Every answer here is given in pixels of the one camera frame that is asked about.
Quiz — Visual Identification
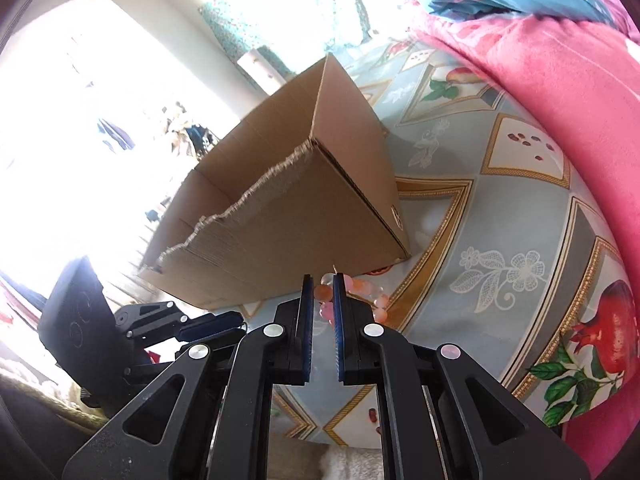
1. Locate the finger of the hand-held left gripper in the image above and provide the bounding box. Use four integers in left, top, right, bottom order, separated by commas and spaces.
115, 301, 191, 346
177, 311, 242, 345

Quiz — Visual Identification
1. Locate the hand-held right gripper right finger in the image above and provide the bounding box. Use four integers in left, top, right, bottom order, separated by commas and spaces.
331, 272, 588, 480

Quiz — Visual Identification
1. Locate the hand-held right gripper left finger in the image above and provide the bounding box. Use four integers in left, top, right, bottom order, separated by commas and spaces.
62, 274, 317, 480

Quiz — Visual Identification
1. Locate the small pink bead bracelet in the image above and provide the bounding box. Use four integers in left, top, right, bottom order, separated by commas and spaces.
314, 272, 392, 325

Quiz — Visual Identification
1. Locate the brown cardboard box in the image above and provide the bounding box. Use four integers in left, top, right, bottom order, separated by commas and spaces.
137, 53, 412, 311

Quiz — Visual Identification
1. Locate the white fluffy cloth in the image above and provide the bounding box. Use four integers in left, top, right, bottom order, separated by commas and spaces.
320, 447, 388, 480

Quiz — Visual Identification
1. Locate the fruit print table cover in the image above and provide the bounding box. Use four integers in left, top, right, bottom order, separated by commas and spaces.
245, 40, 633, 448

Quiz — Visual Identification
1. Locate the pink blanket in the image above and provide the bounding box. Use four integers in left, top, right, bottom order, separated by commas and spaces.
407, 10, 640, 480

